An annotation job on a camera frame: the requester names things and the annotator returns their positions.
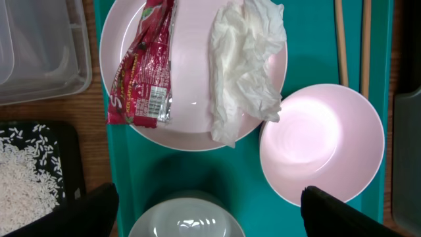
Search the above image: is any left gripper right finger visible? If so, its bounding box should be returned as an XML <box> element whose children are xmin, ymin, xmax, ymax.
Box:
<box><xmin>301</xmin><ymin>186</ymin><xmax>401</xmax><ymax>237</ymax></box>

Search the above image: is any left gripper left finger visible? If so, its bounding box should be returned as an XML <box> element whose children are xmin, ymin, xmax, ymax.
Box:
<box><xmin>6</xmin><ymin>182</ymin><xmax>119</xmax><ymax>237</ymax></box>

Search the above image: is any grey bowl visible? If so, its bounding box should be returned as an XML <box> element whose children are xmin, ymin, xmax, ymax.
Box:
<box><xmin>129</xmin><ymin>197</ymin><xmax>245</xmax><ymax>237</ymax></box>

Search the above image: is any red snack wrapper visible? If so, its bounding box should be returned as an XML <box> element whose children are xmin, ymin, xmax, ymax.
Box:
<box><xmin>107</xmin><ymin>0</ymin><xmax>177</xmax><ymax>128</ymax></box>

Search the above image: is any white tissue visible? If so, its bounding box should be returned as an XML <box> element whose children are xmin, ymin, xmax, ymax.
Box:
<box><xmin>208</xmin><ymin>0</ymin><xmax>287</xmax><ymax>147</ymax></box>

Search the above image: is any white rice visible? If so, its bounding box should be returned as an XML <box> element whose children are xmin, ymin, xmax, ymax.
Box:
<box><xmin>1</xmin><ymin>122</ymin><xmax>66</xmax><ymax>236</ymax></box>

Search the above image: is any grey dishwasher rack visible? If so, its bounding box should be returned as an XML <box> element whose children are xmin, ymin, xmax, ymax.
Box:
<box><xmin>392</xmin><ymin>88</ymin><xmax>420</xmax><ymax>236</ymax></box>

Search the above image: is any black plastic tray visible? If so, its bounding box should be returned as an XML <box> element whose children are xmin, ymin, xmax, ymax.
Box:
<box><xmin>0</xmin><ymin>120</ymin><xmax>87</xmax><ymax>205</ymax></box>

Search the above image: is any white bowl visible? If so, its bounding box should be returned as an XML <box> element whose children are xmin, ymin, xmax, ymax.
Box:
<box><xmin>259</xmin><ymin>84</ymin><xmax>385</xmax><ymax>206</ymax></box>

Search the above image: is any large white plate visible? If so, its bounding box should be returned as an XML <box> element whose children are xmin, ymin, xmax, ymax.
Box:
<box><xmin>99</xmin><ymin>1</ymin><xmax>287</xmax><ymax>151</ymax></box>

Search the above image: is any clear plastic bin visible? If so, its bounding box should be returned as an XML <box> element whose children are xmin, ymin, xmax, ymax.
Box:
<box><xmin>1</xmin><ymin>0</ymin><xmax>92</xmax><ymax>105</ymax></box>

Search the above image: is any left wooden chopstick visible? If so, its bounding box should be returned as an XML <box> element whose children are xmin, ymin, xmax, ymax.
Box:
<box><xmin>334</xmin><ymin>0</ymin><xmax>349</xmax><ymax>87</ymax></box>

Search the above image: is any wooden chopstick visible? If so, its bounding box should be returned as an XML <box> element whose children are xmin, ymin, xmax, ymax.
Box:
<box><xmin>360</xmin><ymin>0</ymin><xmax>372</xmax><ymax>99</ymax></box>
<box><xmin>334</xmin><ymin>0</ymin><xmax>349</xmax><ymax>87</ymax></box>

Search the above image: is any right wooden chopstick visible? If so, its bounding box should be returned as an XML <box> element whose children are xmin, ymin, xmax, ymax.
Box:
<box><xmin>360</xmin><ymin>0</ymin><xmax>372</xmax><ymax>99</ymax></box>

